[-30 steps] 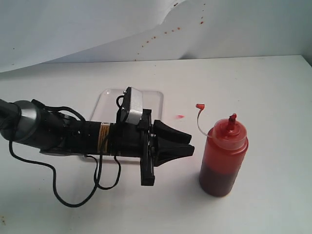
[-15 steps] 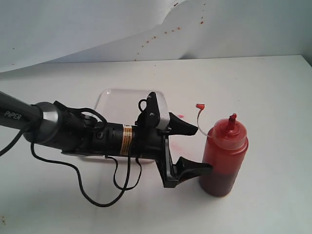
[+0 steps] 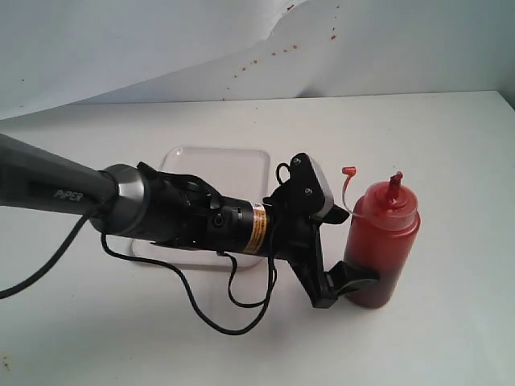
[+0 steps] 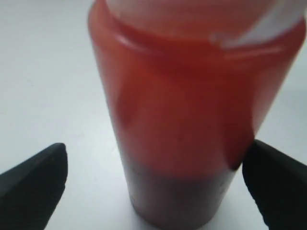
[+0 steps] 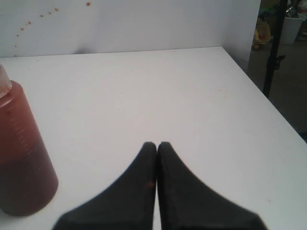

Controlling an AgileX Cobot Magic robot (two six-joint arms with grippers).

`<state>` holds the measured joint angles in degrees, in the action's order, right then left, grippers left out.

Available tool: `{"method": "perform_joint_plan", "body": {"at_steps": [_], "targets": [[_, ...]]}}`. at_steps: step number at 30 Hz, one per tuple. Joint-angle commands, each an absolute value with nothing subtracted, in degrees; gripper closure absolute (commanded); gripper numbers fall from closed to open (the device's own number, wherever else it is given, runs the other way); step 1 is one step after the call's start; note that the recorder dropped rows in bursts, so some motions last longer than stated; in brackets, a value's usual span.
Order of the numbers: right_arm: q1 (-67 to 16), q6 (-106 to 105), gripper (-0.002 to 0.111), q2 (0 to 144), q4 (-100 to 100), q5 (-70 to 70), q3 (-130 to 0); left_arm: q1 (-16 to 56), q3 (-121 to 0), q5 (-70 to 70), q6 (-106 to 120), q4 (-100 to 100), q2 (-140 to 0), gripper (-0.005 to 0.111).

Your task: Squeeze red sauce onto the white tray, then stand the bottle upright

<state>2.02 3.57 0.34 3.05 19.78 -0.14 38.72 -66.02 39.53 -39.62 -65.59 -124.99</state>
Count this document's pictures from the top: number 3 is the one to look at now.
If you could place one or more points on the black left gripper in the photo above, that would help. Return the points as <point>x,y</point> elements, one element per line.
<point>296,238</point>

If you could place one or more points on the red ketchup squeeze bottle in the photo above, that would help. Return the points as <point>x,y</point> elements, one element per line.
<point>385,222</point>

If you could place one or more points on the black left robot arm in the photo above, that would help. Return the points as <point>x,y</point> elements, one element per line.
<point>185,212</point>

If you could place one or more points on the white rectangular plastic tray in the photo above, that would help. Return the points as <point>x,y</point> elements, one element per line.
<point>234,172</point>

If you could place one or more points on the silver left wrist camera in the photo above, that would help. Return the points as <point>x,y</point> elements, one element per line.
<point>323,191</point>

